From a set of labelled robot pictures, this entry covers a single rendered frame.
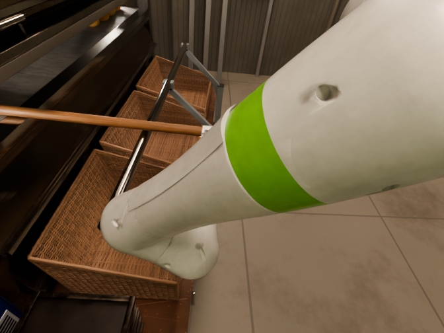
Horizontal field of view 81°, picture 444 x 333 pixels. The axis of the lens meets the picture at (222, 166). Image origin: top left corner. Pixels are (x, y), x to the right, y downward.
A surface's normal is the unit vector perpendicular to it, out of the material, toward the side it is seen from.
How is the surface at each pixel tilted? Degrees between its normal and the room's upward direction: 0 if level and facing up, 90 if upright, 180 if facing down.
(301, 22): 90
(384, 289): 0
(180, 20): 90
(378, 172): 101
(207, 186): 81
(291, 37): 90
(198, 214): 98
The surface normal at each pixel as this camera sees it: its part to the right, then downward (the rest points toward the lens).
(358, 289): 0.10, -0.73
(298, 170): -0.47, 0.55
